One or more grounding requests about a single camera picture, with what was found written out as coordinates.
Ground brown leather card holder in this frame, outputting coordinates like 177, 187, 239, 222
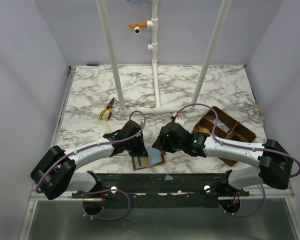
131, 146, 166, 171

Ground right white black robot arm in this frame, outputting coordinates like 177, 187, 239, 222
152, 121, 293, 190

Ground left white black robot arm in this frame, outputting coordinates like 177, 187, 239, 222
30, 119, 147, 200

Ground gold card in tray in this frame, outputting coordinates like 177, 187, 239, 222
198, 127, 211, 134

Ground grey card in tray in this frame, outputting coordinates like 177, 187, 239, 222
216, 120, 231, 133

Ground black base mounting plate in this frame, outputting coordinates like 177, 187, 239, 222
72, 173, 250, 209

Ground brown woven divided tray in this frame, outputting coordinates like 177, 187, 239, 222
192, 106, 257, 168

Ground blue white small ball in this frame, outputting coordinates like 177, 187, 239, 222
133, 26, 141, 35

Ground orange pipe hook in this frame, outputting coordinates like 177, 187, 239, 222
128, 20, 154, 29

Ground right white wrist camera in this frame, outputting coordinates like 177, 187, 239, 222
170, 115, 185, 126

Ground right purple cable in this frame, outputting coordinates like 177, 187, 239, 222
176, 103, 300, 218

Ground yellow handled pliers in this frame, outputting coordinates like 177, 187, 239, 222
99, 97, 115, 121

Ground aluminium rail frame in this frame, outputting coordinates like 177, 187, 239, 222
18, 66, 77, 240

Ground white PVC pipe frame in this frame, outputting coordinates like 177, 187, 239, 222
96, 0, 231, 116

